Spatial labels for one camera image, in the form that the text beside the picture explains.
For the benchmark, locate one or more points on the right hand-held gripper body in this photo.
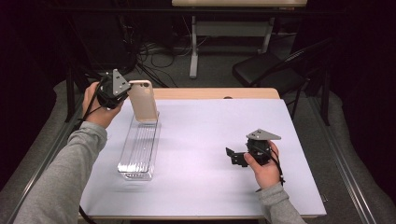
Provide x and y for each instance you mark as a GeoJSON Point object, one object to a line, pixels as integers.
{"type": "Point", "coordinates": [258, 149]}

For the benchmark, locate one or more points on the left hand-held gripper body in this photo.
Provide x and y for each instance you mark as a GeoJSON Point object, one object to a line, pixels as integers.
{"type": "Point", "coordinates": [113, 88]}

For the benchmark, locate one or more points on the clear plastic box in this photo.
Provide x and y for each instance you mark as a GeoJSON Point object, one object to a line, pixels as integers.
{"type": "Point", "coordinates": [138, 152]}

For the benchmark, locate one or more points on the person's right hand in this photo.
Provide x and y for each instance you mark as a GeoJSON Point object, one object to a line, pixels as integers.
{"type": "Point", "coordinates": [267, 174]}

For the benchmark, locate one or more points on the person's left hand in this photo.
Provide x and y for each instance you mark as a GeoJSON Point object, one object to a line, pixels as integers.
{"type": "Point", "coordinates": [99, 115]}

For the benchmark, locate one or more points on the white board sheet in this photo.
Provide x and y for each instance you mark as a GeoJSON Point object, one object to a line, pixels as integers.
{"type": "Point", "coordinates": [218, 174]}

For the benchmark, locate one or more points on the black metal stand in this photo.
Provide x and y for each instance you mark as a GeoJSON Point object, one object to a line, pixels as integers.
{"type": "Point", "coordinates": [70, 93]}

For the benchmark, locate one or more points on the wooden table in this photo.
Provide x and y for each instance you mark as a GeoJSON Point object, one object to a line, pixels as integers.
{"type": "Point", "coordinates": [202, 93]}

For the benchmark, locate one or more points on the black folding chair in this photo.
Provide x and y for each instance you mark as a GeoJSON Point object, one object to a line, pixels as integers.
{"type": "Point", "coordinates": [264, 70]}

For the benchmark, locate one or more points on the black horizontal bar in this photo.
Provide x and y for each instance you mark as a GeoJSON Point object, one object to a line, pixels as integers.
{"type": "Point", "coordinates": [186, 11]}

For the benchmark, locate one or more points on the desk with white legs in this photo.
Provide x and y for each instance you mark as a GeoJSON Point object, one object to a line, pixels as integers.
{"type": "Point", "coordinates": [230, 29]}

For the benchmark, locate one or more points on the aluminium floor rail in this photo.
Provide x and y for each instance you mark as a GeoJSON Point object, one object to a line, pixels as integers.
{"type": "Point", "coordinates": [46, 161]}
{"type": "Point", "coordinates": [342, 161]}

